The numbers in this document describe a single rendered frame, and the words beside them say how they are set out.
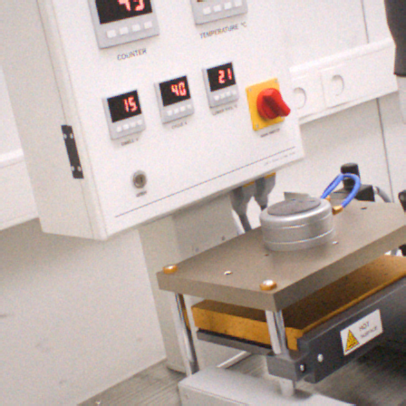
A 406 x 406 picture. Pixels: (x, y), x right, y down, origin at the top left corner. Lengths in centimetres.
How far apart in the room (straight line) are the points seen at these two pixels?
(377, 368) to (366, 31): 94
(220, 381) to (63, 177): 28
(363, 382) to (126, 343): 58
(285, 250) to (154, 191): 17
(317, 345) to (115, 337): 70
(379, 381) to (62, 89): 48
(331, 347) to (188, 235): 28
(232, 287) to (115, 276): 64
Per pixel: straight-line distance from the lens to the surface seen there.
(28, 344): 148
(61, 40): 99
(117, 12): 102
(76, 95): 99
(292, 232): 99
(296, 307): 98
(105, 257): 153
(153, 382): 120
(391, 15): 83
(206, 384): 99
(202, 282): 95
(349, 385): 109
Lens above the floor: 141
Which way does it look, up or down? 13 degrees down
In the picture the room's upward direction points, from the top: 12 degrees counter-clockwise
